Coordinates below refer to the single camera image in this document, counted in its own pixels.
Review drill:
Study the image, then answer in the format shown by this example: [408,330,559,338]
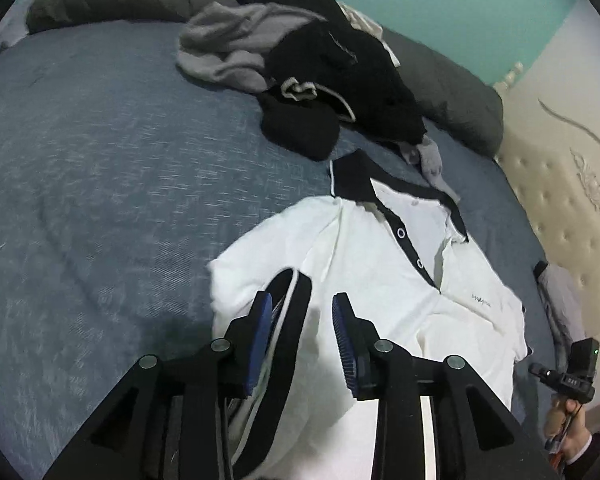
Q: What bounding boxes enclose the folded light grey clothes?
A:
[534,262,589,357]

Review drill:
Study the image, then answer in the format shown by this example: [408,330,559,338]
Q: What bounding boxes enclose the white polo shirt black trim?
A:
[207,148,532,480]

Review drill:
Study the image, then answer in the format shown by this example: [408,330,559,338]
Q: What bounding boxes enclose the person's right hand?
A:
[542,399,594,464]

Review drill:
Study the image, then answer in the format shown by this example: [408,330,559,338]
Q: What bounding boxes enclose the grey hoodie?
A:
[174,2,462,204]

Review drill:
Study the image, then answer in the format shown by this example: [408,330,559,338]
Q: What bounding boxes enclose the cream tufted headboard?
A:
[494,59,600,413]

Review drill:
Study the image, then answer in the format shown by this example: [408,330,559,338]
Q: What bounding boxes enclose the black garment with white piping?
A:
[224,0,429,154]

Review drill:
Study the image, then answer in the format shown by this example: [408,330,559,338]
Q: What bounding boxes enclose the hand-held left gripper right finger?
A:
[331,292,561,480]

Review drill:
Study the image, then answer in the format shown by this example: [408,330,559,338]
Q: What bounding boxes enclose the light grey blanket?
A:
[0,4,32,72]

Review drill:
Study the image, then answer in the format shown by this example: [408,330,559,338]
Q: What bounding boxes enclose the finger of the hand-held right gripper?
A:
[528,362,557,387]

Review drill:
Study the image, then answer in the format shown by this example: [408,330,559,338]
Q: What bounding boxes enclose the blue woven bedspread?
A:
[0,17,561,480]

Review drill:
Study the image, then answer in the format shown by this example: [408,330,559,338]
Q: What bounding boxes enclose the white t-shirt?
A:
[339,1,402,67]

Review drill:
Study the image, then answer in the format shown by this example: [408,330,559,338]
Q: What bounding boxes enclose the person's right forearm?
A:
[561,431,600,480]

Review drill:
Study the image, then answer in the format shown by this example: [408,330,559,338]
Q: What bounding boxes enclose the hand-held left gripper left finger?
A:
[42,292,274,480]

